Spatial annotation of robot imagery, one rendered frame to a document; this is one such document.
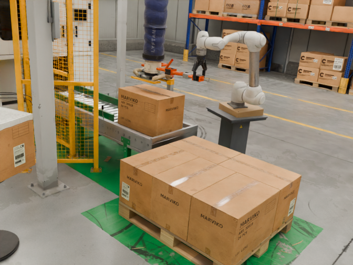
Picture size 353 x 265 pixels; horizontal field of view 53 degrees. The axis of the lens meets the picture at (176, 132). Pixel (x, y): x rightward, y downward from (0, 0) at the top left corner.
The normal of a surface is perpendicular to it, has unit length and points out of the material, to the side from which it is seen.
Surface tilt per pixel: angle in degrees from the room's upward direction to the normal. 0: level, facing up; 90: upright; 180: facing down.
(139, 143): 90
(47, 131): 90
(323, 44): 90
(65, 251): 0
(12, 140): 90
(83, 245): 0
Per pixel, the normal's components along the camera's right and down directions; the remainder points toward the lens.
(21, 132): 0.93, 0.19
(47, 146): 0.74, 0.28
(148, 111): -0.66, 0.21
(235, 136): 0.46, 0.33
